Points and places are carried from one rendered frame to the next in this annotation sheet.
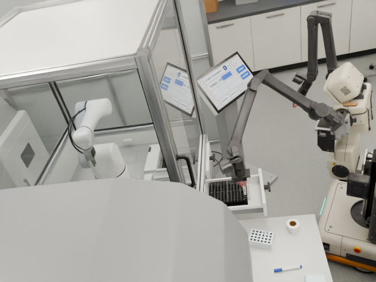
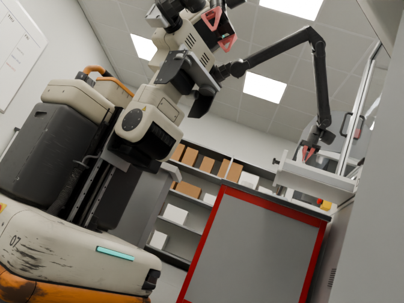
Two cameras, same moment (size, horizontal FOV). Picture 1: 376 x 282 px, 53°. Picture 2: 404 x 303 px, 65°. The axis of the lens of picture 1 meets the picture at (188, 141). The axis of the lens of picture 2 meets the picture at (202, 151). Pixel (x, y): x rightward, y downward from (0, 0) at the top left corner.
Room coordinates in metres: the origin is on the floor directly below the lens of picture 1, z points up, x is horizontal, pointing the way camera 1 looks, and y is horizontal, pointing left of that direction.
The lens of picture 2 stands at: (3.05, -0.67, 0.37)
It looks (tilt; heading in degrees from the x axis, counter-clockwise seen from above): 16 degrees up; 183
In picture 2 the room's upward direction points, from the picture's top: 23 degrees clockwise
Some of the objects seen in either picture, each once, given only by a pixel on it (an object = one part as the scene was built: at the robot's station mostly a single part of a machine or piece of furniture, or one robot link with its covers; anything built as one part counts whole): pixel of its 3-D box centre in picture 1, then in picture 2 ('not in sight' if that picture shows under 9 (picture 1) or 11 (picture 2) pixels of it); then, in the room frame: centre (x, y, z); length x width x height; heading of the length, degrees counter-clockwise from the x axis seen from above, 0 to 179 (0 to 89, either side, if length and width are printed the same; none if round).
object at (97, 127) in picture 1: (66, 174); not in sight; (1.26, 0.53, 1.52); 0.87 x 0.01 x 0.86; 78
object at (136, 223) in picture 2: not in sight; (134, 220); (1.05, -0.98, 0.38); 0.30 x 0.30 x 0.76; 84
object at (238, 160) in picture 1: (236, 163); (316, 132); (1.51, -0.23, 1.15); 0.07 x 0.06 x 0.07; 100
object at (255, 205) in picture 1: (226, 196); (321, 185); (1.58, -0.15, 0.86); 0.40 x 0.26 x 0.06; 78
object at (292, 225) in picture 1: (292, 225); (246, 186); (1.32, -0.45, 0.78); 0.07 x 0.07 x 0.04
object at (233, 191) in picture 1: (228, 194); not in sight; (1.58, -0.15, 0.87); 0.22 x 0.18 x 0.06; 78
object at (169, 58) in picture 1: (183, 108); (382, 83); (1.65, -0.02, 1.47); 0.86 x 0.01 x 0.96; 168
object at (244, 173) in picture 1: (239, 170); (311, 142); (1.51, -0.24, 1.09); 0.10 x 0.07 x 0.07; 78
